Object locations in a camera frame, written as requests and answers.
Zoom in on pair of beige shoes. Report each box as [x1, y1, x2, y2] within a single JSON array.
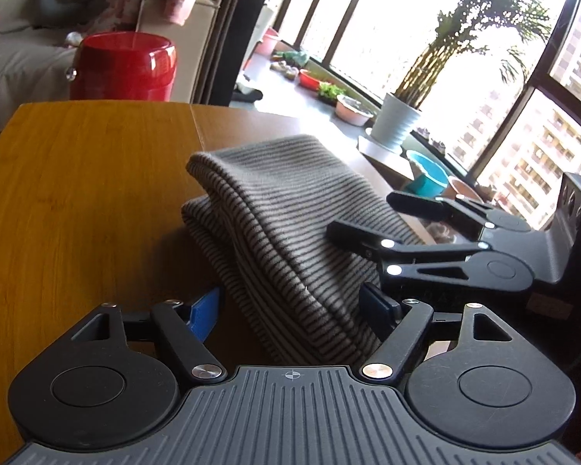
[[270, 60, 300, 79]]

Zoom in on tall bamboo plant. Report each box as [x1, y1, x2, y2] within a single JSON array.
[[392, 0, 562, 110]]

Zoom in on red metal pot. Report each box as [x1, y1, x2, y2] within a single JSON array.
[[69, 31, 177, 102]]

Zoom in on black window frame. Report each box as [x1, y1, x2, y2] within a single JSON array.
[[271, 0, 581, 233]]

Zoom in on pink basin with soil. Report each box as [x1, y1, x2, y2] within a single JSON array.
[[334, 94, 375, 127]]

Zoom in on white ribbed plant pot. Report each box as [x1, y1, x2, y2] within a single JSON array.
[[369, 92, 423, 153]]

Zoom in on red plastic basin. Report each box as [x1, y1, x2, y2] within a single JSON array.
[[297, 69, 327, 90]]

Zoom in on green toy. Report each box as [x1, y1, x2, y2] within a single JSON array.
[[276, 49, 311, 65]]

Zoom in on tray of green seedlings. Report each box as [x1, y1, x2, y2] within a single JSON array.
[[317, 82, 352, 106]]

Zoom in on grey covered sofa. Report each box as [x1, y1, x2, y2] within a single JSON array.
[[0, 0, 141, 131]]

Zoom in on pink fluffy slippers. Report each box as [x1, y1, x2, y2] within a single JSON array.
[[423, 220, 458, 244]]

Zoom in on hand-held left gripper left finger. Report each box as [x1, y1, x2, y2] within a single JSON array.
[[70, 288, 227, 382]]

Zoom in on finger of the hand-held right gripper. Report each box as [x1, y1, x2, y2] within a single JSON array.
[[326, 219, 491, 282], [386, 190, 495, 239]]

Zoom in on apartment buildings outside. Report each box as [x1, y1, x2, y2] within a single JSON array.
[[450, 0, 581, 231]]

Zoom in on brown curtain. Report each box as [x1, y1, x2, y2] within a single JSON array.
[[194, 0, 282, 107]]

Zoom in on orange plastic bucket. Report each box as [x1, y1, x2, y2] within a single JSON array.
[[448, 177, 485, 204]]

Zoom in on blue plastic basin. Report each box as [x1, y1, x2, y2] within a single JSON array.
[[406, 150, 450, 195]]

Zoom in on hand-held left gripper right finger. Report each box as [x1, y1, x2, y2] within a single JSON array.
[[361, 283, 514, 381]]

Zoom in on grey striped shirt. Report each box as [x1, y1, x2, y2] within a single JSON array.
[[181, 134, 427, 366]]

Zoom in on pink plastic basin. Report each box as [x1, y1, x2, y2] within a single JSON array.
[[254, 29, 279, 56]]

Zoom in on small wooden stool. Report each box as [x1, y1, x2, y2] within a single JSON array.
[[357, 133, 417, 189]]

